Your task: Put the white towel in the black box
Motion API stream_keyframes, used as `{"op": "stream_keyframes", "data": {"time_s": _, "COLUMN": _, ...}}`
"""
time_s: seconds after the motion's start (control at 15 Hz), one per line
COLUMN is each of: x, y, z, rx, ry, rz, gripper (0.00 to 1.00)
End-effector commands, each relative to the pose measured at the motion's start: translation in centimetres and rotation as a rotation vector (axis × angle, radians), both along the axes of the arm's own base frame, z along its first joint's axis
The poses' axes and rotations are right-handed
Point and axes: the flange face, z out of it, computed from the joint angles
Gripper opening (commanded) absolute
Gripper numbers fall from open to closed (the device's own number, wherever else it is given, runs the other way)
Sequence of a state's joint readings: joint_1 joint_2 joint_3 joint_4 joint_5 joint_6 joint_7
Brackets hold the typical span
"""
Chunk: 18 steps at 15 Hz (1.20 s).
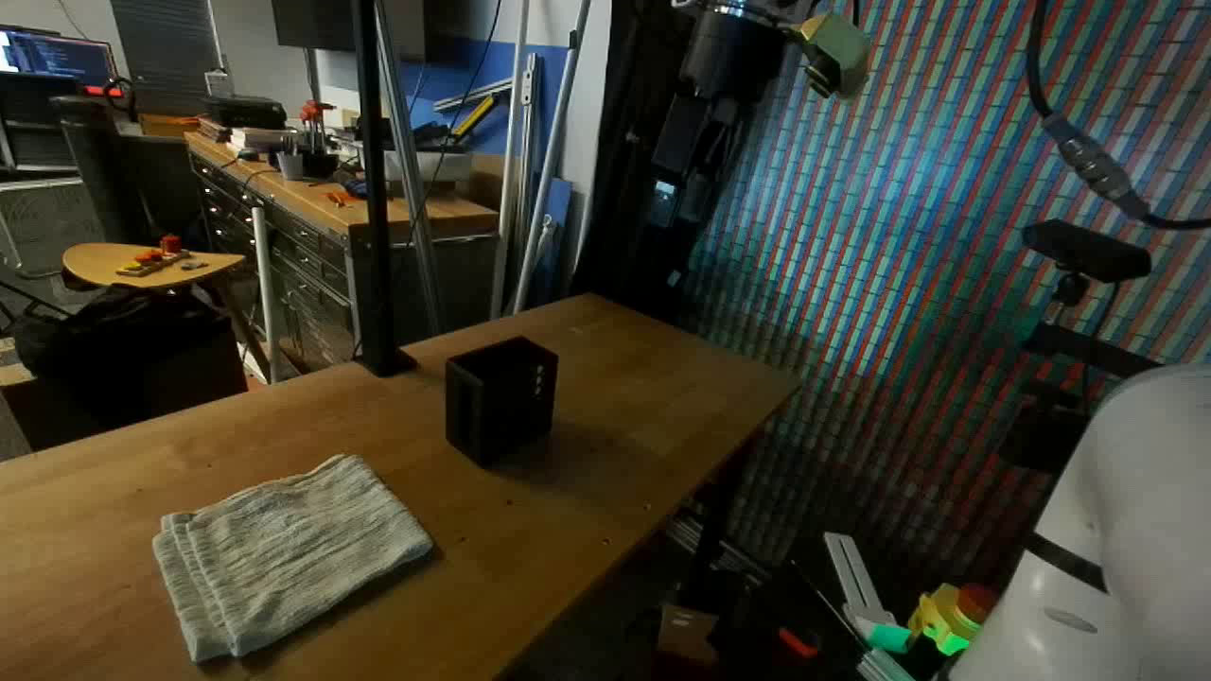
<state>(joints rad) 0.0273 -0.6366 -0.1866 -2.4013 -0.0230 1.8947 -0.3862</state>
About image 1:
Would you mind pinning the black perforated box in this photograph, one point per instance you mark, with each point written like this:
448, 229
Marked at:
499, 400

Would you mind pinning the white towel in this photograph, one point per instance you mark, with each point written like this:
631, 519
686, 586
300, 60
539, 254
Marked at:
267, 561

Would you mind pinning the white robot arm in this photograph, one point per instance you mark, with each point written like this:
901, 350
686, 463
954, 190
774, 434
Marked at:
1114, 579

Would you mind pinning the black vertical pole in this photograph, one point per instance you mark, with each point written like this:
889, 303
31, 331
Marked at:
378, 345

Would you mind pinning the wooden workbench with drawers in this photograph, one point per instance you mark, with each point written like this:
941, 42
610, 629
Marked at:
300, 284

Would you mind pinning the silver metal pole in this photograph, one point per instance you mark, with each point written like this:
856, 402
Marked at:
530, 154

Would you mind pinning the colourful toy pile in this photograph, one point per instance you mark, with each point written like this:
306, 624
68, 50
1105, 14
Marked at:
945, 617

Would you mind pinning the round wooden stool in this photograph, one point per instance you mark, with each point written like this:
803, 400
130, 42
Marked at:
145, 265

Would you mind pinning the yellow green wrist camera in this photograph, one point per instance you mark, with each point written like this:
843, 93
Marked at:
832, 50

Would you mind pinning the black camera on stand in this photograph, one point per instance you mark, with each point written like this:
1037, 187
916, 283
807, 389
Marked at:
1086, 253

